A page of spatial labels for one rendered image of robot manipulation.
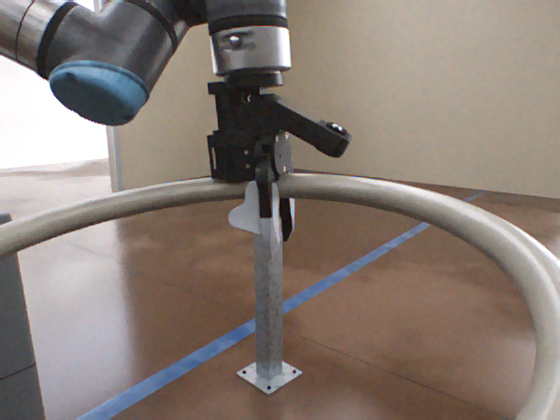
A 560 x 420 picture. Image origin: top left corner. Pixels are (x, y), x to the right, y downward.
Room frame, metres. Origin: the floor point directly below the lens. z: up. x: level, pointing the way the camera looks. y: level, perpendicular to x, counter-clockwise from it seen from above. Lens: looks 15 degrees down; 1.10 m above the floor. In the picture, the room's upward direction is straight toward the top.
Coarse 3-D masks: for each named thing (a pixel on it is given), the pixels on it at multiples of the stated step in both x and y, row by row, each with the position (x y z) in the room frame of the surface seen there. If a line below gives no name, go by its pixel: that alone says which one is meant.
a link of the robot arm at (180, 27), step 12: (144, 0) 0.51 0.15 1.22; (156, 0) 0.52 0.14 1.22; (168, 0) 0.53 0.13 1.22; (180, 0) 0.52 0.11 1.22; (168, 12) 0.52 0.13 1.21; (180, 12) 0.54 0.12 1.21; (192, 12) 0.53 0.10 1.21; (180, 24) 0.54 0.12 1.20; (192, 24) 0.56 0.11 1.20; (180, 36) 0.54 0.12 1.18
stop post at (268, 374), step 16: (256, 240) 1.56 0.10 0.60; (256, 256) 1.56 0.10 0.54; (256, 272) 1.56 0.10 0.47; (272, 272) 1.53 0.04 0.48; (256, 288) 1.56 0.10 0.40; (272, 288) 1.53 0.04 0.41; (256, 304) 1.56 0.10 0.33; (272, 304) 1.53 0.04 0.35; (256, 320) 1.57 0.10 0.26; (272, 320) 1.53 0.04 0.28; (256, 336) 1.57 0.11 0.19; (272, 336) 1.53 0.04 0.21; (256, 352) 1.57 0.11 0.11; (272, 352) 1.53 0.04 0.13; (256, 368) 1.57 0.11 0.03; (272, 368) 1.53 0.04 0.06; (288, 368) 1.60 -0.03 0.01; (256, 384) 1.49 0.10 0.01; (272, 384) 1.49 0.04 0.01
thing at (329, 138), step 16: (272, 96) 0.52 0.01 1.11; (256, 112) 0.50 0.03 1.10; (272, 112) 0.50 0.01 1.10; (288, 112) 0.49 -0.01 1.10; (304, 112) 0.52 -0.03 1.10; (288, 128) 0.49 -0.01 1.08; (304, 128) 0.49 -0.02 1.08; (320, 128) 0.48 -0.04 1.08; (336, 128) 0.49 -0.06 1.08; (320, 144) 0.49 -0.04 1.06; (336, 144) 0.48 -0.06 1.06
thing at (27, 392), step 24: (0, 216) 0.99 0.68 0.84; (0, 264) 0.98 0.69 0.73; (0, 288) 0.97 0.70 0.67; (0, 312) 0.96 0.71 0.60; (24, 312) 1.01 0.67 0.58; (0, 336) 0.96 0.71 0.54; (24, 336) 1.00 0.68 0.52; (0, 360) 0.95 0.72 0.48; (24, 360) 0.99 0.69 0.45; (0, 384) 0.94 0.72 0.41; (24, 384) 0.98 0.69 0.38; (0, 408) 0.93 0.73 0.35; (24, 408) 0.97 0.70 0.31
